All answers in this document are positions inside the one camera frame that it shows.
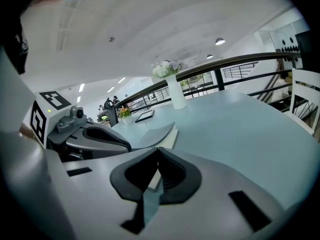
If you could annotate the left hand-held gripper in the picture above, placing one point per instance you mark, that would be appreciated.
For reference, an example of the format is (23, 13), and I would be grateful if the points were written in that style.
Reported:
(57, 116)

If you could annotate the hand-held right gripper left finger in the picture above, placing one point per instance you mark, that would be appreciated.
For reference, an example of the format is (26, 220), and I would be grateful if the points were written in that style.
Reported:
(95, 189)

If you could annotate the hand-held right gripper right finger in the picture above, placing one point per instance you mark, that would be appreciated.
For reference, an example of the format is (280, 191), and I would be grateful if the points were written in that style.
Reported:
(215, 184)

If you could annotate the grey notebook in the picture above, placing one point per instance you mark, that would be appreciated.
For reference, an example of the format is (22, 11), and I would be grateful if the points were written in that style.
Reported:
(155, 136)

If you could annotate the person's left forearm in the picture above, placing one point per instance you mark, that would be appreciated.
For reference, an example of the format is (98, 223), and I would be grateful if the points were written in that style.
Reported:
(25, 131)

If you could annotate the small potted orange flowers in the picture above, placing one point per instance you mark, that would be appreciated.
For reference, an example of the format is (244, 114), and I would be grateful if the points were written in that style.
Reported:
(126, 116)

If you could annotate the light blue table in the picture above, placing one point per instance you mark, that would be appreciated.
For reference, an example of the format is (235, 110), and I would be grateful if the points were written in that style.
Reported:
(237, 134)

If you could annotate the group of ceiling light panels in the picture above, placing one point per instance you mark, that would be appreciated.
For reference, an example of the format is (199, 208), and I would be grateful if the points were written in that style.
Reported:
(81, 87)

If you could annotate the white vase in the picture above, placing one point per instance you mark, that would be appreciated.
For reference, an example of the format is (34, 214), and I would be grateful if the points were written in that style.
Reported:
(177, 94)

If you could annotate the black metal railing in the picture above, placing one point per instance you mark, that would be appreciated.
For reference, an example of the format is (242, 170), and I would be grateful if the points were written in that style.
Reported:
(219, 80)

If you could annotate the black pendant lamp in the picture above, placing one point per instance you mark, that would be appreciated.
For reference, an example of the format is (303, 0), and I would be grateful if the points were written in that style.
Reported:
(220, 41)
(209, 56)

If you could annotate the white folding chair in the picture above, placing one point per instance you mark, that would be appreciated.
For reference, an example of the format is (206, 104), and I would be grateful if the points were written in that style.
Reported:
(302, 77)

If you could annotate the black cabinet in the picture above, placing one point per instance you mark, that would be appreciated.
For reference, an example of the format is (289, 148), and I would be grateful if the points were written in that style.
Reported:
(308, 49)

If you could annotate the black picture frame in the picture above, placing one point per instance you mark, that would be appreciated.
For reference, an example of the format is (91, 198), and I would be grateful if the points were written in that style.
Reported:
(145, 116)

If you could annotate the group of black wall ornaments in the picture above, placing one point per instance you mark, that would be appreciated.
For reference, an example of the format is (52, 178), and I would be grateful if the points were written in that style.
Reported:
(290, 49)

